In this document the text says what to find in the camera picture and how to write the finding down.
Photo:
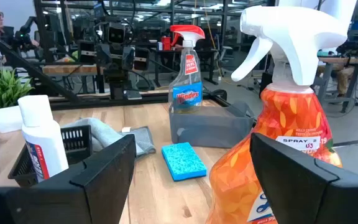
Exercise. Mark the wooden top workbench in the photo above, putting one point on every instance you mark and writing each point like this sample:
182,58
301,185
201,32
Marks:
343,60

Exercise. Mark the white plastic bottle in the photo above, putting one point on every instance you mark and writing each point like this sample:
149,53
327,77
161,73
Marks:
42,140

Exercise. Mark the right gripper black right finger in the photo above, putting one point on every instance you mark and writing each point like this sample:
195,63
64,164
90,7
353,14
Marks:
306,199

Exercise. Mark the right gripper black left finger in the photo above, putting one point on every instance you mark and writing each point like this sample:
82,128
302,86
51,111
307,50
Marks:
73,202

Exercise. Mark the wooden top table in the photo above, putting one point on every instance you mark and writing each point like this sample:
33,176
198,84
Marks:
70,69

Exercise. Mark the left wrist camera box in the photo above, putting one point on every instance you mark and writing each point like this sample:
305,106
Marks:
116,35

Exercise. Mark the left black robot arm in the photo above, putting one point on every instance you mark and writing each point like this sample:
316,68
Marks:
117,84

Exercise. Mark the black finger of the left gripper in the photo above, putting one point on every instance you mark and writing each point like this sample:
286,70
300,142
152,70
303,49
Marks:
141,59
87,53

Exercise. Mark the black background robot arm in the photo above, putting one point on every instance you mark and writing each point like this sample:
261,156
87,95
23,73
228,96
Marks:
23,37

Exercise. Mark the Windex spray bottle red trigger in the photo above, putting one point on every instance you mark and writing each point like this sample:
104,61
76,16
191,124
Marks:
186,96

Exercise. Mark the light blue sponge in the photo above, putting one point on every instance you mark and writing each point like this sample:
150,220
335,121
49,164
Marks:
183,161

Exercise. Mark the small red container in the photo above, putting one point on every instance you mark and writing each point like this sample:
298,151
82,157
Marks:
166,43

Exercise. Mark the black plastic basket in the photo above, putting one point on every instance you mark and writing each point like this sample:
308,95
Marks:
76,140

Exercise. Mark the orange spray bottle white trigger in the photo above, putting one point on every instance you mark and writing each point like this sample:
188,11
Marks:
291,118

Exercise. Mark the green plant white pot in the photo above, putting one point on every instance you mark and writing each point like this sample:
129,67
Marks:
2,90

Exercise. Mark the grey cloth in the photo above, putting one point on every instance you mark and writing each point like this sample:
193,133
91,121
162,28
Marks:
104,133

